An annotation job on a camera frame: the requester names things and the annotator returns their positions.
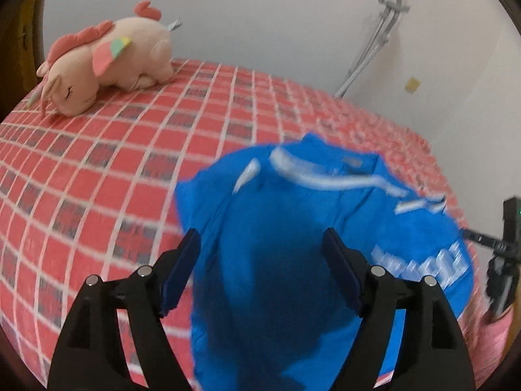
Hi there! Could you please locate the blue puffer jacket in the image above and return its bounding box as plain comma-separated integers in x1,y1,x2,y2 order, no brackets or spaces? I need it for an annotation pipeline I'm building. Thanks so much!
175,134,474,390

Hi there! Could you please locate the red plaid bed sheet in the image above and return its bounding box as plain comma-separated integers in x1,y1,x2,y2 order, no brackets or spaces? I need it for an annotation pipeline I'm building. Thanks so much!
0,58,514,389

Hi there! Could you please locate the pink plush unicorn toy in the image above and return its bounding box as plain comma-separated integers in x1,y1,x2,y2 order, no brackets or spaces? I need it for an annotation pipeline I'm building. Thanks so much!
27,0,182,117

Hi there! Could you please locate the yellow wall socket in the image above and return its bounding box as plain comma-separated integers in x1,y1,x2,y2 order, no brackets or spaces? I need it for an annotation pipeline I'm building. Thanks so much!
404,77,421,94

